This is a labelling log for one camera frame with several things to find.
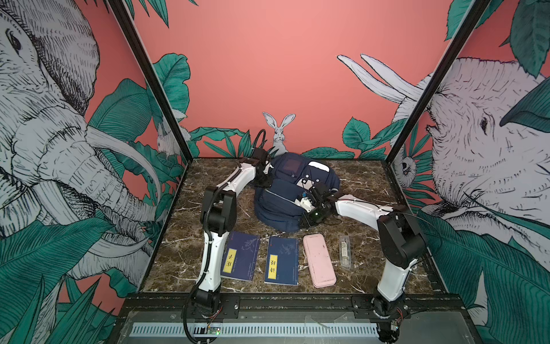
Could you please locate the navy blue student backpack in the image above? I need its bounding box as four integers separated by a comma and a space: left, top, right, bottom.
254, 153, 340, 233

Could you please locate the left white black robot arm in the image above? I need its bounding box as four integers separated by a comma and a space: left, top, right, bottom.
188, 148, 272, 318

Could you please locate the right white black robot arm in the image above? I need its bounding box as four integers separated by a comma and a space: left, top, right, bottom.
294, 183, 426, 319

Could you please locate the clear plastic small case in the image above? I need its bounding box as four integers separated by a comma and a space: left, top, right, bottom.
339, 235, 352, 269

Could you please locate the right navy blue notebook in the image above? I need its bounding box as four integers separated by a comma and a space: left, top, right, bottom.
264, 236, 299, 286

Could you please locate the navy blue notebook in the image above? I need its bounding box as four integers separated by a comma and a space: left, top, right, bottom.
221, 231, 260, 282
264, 236, 299, 286

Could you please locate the pink pencil case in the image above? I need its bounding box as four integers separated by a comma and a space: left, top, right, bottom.
303, 234, 337, 288

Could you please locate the left navy blue notebook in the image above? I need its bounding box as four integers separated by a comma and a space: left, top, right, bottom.
221, 231, 260, 282

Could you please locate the left black frame post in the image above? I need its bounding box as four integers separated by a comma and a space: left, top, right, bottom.
107, 0, 193, 163

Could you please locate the black frame post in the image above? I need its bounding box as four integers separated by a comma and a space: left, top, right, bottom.
107, 0, 193, 163
385, 0, 491, 165

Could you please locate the right black frame post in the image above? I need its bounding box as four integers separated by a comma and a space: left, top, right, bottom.
385, 0, 491, 165

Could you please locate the black front mounting rail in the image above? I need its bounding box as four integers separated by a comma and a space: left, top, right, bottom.
119, 292, 465, 322

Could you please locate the white perforated cable duct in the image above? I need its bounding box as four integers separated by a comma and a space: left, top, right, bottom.
129, 322, 378, 338

